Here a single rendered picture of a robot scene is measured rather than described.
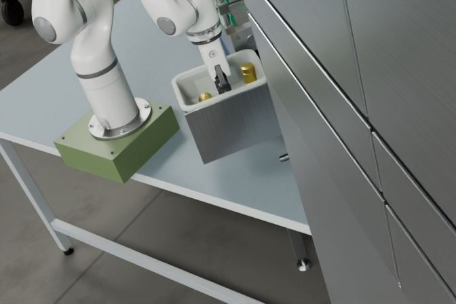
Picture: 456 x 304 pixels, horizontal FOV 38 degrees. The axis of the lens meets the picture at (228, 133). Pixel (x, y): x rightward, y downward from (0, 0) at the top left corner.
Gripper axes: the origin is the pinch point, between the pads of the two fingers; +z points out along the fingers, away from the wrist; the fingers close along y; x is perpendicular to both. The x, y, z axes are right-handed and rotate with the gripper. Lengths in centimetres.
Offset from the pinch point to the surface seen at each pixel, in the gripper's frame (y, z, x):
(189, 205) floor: 81, 98, 27
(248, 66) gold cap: 6.1, 0.0, -7.8
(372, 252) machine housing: -101, -41, -3
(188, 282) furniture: 21, 80, 31
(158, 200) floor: 92, 98, 39
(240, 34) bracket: 12.5, -6.0, -9.0
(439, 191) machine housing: -115, -60, -4
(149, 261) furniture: 36, 78, 43
